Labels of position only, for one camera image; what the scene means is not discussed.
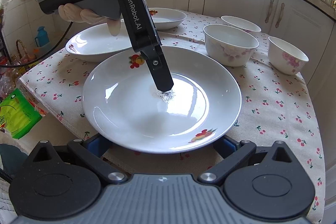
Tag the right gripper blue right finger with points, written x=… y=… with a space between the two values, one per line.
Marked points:
x=235 y=156

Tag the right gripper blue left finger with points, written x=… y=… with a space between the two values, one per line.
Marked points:
x=88 y=153

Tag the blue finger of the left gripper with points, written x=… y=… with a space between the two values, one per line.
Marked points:
x=158 y=68

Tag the white fruit plate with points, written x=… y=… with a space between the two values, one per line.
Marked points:
x=95 y=44
x=121 y=102
x=166 y=19

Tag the white floral bowl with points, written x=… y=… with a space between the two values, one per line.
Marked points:
x=228 y=45
x=241 y=24
x=285 y=57

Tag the cherry print tablecloth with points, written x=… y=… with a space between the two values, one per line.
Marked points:
x=274 y=107

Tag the green snack bag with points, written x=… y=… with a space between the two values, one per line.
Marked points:
x=18 y=116

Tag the blue thermos bottle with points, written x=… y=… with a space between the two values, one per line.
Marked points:
x=42 y=37

